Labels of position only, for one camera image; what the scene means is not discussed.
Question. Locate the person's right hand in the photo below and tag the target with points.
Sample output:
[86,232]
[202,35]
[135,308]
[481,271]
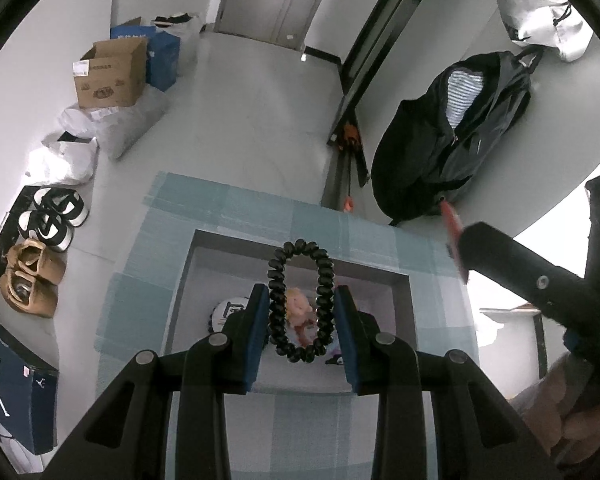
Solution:
[550,400]

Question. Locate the crumpled white plastic bag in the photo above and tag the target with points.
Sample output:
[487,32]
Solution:
[65,160]

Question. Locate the grey plastic bag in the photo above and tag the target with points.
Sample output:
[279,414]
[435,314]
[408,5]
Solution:
[125,120]

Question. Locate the blue box brown flap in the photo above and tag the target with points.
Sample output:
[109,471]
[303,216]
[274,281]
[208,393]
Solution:
[130,30]

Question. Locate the black metal rack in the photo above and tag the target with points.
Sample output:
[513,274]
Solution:
[380,40]

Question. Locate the navy shoebox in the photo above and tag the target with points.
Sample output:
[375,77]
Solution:
[10,385]

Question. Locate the white round compact mirror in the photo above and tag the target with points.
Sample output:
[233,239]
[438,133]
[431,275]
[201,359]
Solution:
[227,312]

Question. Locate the orange and black item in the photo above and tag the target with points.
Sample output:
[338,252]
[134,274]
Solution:
[351,135]

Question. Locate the small doll toy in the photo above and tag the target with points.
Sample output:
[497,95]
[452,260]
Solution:
[300,310]

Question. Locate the tan shoe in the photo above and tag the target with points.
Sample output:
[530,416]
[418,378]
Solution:
[35,260]
[27,295]

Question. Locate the white bag with dark contents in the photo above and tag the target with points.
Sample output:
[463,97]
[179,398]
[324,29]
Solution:
[182,30]

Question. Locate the black and white sneaker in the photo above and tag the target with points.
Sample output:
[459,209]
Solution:
[62,205]
[45,230]

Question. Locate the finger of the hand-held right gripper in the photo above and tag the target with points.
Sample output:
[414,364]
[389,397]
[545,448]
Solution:
[510,265]

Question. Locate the white door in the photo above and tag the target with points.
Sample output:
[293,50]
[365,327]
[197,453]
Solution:
[270,0]

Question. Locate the blue checked tablecloth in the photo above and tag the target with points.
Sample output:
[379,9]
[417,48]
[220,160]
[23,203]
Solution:
[260,210]

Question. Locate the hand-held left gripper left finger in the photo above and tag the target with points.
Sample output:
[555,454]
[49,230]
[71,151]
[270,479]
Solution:
[255,345]

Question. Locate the grey cardboard box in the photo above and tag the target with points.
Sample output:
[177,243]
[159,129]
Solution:
[375,295]

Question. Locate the blue carton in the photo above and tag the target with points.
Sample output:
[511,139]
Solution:
[162,60]

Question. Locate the brown cardboard box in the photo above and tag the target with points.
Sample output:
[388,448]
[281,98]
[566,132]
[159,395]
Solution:
[110,75]

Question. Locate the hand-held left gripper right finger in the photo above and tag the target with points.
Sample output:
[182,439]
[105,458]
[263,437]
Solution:
[349,345]

